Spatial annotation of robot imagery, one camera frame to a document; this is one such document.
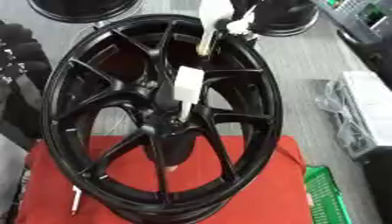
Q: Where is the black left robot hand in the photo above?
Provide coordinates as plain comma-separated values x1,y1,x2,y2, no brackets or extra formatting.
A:
0,22,54,88

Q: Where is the black round wheel rim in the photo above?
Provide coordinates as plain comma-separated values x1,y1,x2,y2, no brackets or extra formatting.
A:
246,0,322,38
25,0,144,25

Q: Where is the white pin with flat head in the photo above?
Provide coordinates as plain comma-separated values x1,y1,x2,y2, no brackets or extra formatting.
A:
68,185,85,216
172,66,207,122

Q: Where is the black spoked wheel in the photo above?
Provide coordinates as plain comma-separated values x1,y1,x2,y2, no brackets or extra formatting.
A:
41,13,285,224

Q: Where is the clear plastic bag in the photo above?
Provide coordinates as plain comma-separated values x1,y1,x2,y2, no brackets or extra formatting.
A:
313,80,361,152

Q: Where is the green plastic crate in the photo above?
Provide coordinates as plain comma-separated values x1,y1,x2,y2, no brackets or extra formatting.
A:
303,164,355,224

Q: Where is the grey equipment rack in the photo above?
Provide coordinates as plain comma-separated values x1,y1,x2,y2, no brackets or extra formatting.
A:
313,0,392,46

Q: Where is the white box appliance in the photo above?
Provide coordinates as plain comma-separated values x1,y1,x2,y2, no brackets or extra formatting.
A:
338,70,392,156

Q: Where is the black cabinet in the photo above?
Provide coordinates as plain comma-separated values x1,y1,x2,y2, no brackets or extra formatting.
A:
356,145,392,224

